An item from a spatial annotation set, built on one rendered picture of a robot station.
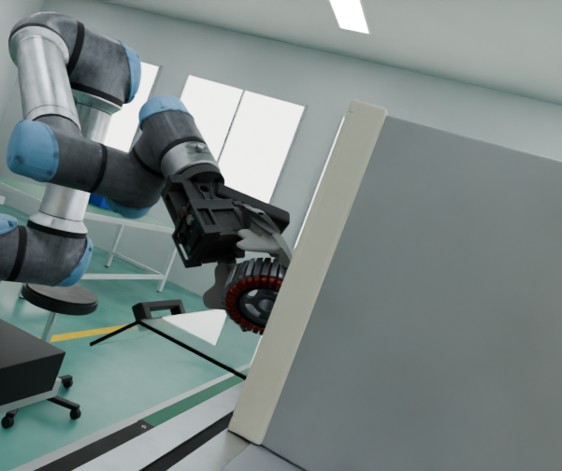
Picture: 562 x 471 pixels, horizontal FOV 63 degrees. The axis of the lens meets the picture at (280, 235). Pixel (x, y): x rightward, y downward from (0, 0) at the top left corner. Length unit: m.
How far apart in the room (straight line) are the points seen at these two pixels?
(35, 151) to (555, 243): 0.58
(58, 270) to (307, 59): 5.12
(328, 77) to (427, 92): 1.16
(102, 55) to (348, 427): 0.89
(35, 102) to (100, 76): 0.28
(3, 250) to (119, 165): 0.38
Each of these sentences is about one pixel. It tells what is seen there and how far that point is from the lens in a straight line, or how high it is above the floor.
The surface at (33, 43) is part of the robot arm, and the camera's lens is 0.93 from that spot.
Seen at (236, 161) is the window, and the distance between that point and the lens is 5.78.
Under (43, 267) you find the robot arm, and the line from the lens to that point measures 1.04.
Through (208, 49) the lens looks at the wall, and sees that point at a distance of 6.50.
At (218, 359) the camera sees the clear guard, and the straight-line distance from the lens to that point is 0.55.
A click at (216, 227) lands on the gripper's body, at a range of 0.54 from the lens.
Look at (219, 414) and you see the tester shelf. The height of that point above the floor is 1.11.
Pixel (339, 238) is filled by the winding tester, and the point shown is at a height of 1.24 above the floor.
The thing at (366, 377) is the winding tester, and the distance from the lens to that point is 0.26.
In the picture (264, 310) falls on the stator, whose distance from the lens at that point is 0.56.
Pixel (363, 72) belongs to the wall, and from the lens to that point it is 5.66.
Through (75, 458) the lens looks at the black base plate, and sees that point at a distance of 0.87.
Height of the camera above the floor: 1.24
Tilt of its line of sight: 2 degrees down
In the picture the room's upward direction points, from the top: 21 degrees clockwise
